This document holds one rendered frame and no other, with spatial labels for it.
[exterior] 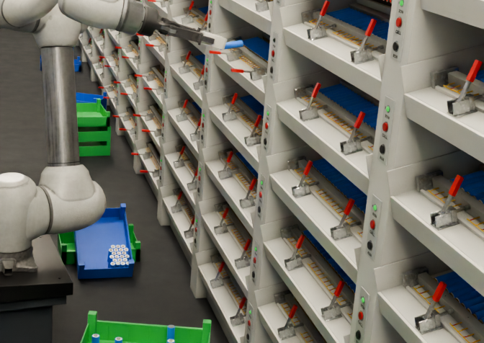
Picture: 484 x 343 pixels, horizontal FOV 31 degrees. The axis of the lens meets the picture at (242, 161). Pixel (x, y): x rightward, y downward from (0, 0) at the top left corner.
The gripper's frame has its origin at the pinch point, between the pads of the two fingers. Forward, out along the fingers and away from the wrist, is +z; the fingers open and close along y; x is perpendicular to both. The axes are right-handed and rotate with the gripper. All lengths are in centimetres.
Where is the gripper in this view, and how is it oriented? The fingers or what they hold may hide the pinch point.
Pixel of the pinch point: (212, 39)
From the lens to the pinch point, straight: 238.4
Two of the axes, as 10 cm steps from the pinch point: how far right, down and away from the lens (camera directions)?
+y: -2.8, -3.1, 9.1
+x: -3.1, 9.3, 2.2
